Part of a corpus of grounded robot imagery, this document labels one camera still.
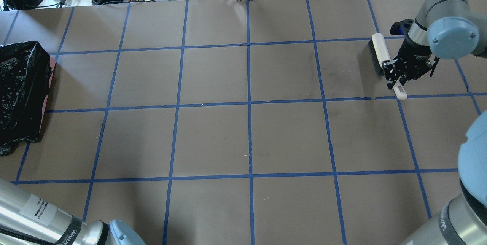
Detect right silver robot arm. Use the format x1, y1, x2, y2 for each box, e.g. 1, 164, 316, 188
369, 0, 486, 245

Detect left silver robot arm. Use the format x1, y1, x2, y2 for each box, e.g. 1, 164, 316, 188
0, 179, 144, 245

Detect beige hand brush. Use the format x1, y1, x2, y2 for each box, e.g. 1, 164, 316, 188
368, 33, 407, 100

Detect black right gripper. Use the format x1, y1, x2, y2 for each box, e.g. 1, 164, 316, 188
382, 39, 440, 90

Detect black bag lined bin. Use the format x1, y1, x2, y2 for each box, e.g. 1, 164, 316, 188
0, 41, 54, 156

